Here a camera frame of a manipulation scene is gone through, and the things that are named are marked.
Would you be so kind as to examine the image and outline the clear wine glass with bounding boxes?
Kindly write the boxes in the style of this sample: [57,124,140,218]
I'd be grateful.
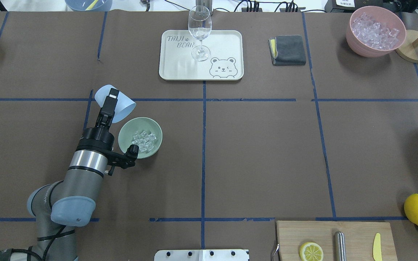
[188,5,212,61]

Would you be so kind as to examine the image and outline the blue bowl with fork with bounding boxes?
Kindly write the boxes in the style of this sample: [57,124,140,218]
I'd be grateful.
[65,0,113,12]

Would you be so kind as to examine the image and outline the steel muddler black cap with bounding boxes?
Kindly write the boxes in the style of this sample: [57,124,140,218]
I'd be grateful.
[335,231,347,261]

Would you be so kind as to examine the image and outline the green bowl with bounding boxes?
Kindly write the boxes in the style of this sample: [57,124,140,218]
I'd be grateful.
[118,117,163,159]

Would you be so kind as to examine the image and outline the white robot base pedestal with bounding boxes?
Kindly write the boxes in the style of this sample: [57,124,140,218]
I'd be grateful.
[154,249,250,261]

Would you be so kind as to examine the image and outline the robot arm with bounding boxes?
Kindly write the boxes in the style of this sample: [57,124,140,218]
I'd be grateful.
[0,85,138,261]

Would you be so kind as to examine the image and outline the cream bear tray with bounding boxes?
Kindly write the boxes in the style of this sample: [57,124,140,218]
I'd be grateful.
[158,30,244,81]

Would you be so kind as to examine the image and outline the yellow plastic knife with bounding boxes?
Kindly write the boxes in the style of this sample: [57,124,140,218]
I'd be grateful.
[373,233,382,261]

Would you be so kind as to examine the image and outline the pink bowl of ice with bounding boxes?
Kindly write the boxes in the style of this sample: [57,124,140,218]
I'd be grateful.
[346,5,406,58]

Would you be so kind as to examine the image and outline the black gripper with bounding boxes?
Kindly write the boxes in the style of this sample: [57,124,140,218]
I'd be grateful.
[76,88,119,156]

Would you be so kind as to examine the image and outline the light blue plastic cup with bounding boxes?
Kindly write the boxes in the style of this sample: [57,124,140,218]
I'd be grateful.
[94,84,136,124]

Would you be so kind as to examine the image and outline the wooden cutting board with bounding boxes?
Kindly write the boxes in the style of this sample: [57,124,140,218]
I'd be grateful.
[276,221,398,261]

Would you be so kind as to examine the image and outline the lemon half slice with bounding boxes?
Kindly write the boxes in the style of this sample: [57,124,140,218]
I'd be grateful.
[299,242,324,261]

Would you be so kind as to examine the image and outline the ice cubes in bowl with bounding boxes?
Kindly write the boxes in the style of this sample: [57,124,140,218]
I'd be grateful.
[131,131,158,153]

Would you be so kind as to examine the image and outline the grey folded cloth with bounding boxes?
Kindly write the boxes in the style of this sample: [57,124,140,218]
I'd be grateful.
[268,35,306,66]

